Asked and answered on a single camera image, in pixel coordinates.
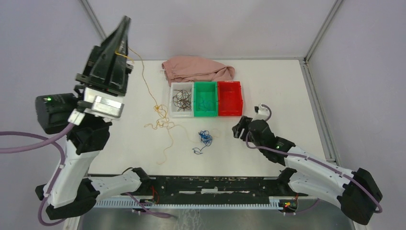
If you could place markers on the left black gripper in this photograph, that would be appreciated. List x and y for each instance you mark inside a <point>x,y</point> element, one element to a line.
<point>109,68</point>

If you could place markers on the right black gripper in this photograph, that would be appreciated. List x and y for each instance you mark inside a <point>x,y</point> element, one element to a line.
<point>237,128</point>

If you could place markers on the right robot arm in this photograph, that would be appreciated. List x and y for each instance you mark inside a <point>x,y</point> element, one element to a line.
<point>355,193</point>

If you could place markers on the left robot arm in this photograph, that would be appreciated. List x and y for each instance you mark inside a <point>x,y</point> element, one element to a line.
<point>84,118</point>

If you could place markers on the red plastic bin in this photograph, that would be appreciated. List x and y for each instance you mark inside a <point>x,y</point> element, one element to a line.
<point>230,100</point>

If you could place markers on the green plastic bin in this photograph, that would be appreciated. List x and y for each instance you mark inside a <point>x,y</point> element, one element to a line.
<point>205,99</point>

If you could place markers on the clear plastic bin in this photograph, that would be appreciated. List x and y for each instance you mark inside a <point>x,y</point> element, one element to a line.
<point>181,99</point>

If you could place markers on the pink cloth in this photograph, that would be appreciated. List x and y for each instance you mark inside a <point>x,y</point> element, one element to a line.
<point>179,69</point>

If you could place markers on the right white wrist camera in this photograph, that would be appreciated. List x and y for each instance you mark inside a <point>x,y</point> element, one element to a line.
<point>263,112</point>

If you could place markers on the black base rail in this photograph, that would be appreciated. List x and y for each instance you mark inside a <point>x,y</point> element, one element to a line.
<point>209,190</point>

